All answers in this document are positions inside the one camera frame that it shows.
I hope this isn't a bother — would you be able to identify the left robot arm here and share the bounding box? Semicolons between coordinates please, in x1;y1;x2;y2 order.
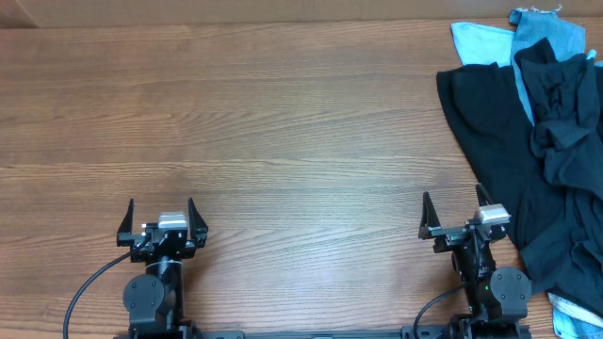
117;200;208;338

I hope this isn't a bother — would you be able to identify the light blue shirt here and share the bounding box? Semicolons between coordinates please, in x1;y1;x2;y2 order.
450;22;514;67

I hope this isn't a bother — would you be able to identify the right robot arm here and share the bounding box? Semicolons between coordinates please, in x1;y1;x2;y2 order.
413;184;531;339

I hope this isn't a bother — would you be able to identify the black t-shirt pile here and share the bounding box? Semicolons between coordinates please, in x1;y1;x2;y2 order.
436;64;602;315

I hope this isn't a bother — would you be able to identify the dark green t-shirt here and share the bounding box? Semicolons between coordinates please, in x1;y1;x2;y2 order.
514;38;602;198

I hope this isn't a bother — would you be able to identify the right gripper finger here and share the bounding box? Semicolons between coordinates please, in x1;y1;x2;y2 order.
418;191;441;238
475;183;493;207

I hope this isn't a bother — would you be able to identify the blue denim garment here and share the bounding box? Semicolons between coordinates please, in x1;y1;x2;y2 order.
508;7;597;126

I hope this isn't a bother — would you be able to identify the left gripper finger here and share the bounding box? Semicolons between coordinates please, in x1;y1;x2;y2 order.
187;198;208;235
117;199;134;234

